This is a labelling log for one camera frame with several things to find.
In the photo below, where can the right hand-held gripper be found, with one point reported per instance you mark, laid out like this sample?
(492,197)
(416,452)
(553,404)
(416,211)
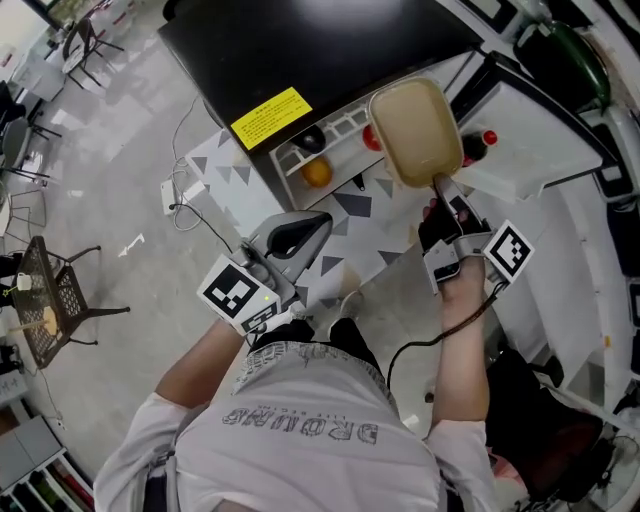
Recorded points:
(510,250)

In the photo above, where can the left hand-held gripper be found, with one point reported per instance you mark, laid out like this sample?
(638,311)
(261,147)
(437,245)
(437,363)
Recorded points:
(235,292)

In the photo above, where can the beige plastic tray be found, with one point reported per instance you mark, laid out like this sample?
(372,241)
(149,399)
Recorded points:
(415,130)

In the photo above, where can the black mini fridge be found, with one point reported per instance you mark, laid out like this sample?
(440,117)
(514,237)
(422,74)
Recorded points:
(300,50)

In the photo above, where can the person's right forearm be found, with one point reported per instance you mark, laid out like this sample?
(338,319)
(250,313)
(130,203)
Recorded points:
(460,350)

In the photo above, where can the person's left forearm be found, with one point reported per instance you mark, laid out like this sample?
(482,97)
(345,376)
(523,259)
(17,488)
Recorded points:
(195,365)

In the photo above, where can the person's right hand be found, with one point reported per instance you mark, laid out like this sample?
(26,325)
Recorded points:
(430,209)

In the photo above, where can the cola bottle red cap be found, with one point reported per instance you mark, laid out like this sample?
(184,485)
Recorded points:
(475,145)

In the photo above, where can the orange fruit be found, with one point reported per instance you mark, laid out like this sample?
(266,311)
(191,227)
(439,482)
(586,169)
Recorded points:
(316,172)

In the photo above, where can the white triangle-patterned table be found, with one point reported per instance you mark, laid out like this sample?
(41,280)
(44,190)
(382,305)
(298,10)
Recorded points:
(380,220)

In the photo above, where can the person's right shoe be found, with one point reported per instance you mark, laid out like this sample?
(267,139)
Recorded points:
(347,306)

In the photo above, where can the black round object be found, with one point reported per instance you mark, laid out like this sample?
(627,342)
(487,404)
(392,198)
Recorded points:
(312,141)

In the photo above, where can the red apple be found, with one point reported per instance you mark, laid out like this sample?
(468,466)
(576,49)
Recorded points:
(370,139)

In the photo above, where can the black shorts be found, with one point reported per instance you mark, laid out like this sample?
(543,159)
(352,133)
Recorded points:
(350,340)

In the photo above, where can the white glossy cabinet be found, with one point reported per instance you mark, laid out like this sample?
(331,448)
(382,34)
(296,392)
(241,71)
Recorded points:
(550,275)

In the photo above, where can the white power strip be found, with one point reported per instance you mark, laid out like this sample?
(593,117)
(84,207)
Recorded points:
(169,197)

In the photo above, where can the black framed appliance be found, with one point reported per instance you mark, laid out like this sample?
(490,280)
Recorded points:
(612,175)

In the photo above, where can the white floor tape strip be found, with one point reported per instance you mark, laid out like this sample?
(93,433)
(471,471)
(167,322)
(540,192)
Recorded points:
(131,245)

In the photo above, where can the dark green appliance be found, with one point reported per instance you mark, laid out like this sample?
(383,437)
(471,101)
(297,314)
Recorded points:
(585,65)

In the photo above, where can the white printed t-shirt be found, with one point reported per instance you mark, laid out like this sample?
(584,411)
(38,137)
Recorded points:
(300,475)

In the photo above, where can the black office chair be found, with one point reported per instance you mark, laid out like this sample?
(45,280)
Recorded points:
(550,440)

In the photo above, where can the black lattice metal table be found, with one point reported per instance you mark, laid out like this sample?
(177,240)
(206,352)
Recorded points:
(45,300)

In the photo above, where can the wooden stick stand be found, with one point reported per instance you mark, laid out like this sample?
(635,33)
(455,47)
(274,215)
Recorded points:
(50,320)

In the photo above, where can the pink cloth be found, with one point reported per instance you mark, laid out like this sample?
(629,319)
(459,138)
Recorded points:
(505,470)

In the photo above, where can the black metal chair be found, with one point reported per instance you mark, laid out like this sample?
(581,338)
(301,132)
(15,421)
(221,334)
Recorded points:
(80,45)

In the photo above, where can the black chair gray seat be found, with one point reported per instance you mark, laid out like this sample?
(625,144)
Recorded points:
(17,142)

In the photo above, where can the white desk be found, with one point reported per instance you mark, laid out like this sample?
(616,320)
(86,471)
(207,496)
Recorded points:
(37,70)

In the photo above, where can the black-framed window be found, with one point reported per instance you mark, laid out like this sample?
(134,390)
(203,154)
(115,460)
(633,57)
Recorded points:
(55,10)

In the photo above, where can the white storage shelf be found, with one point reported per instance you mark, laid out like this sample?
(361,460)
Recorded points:
(30,445)

